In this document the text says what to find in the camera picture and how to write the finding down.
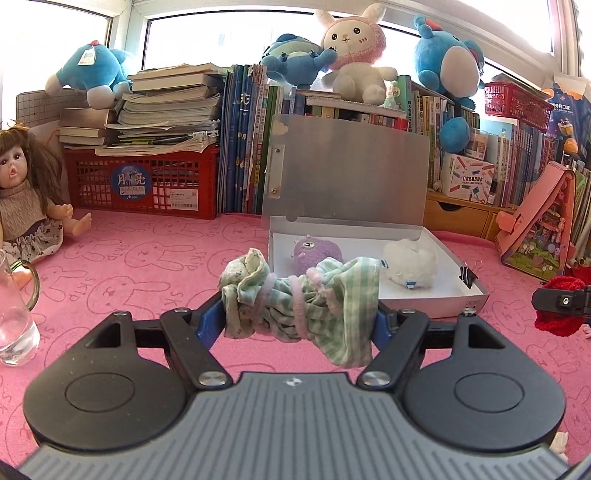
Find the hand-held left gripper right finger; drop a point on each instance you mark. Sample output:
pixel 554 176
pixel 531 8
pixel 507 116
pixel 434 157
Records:
pixel 381 330

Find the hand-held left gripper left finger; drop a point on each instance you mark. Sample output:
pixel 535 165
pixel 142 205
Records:
pixel 210 318

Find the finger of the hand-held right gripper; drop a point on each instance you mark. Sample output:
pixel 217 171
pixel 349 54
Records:
pixel 563 302

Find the red knitted cloth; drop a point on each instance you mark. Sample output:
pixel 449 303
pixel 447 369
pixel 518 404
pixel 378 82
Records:
pixel 558 325

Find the green checked cloth bundle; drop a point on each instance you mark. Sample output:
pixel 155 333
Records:
pixel 323 309

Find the white plush toy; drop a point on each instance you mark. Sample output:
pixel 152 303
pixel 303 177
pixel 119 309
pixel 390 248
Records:
pixel 408 261

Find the purple plush toy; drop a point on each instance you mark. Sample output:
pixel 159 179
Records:
pixel 314 254

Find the grey file box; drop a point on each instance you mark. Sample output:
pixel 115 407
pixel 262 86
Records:
pixel 351 175

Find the pink house-shaped case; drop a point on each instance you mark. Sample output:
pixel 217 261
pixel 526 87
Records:
pixel 535 230

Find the pink bunny print towel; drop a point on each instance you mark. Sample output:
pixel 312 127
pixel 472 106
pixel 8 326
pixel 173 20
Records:
pixel 138 277

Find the black binder clip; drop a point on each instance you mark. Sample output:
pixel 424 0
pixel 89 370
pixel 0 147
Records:
pixel 467 277

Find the wooden drawer organizer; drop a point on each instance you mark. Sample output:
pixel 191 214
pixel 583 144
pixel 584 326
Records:
pixel 457 214

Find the red plastic crate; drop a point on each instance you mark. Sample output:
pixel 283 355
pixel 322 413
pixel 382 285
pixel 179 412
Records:
pixel 184 175

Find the white printed cardboard box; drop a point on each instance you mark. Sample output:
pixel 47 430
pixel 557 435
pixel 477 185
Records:
pixel 466 177

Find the row of blue books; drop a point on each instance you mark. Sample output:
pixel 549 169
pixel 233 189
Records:
pixel 244 138

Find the blue printed box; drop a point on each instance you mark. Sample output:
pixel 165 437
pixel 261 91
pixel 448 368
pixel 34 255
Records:
pixel 565 110

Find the clear glass mug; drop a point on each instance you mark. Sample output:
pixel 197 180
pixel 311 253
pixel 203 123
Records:
pixel 18 337

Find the small red basket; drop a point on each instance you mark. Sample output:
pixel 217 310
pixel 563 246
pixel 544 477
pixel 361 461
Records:
pixel 517 106

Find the stack of books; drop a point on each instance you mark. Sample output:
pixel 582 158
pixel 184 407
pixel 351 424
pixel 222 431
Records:
pixel 166 106

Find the row of colourful books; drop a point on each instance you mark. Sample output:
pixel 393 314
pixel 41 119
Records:
pixel 422 115

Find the brown haired doll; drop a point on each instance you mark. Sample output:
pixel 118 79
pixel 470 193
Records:
pixel 18 166

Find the white pink bunny plush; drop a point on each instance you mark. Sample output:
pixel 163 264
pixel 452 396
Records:
pixel 355 69

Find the large blue plush toy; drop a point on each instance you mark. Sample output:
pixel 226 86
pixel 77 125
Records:
pixel 443 64

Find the blue green plush toy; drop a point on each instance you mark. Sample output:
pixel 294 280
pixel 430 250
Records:
pixel 295 62

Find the grey grid board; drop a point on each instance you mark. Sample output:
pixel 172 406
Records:
pixel 37 106

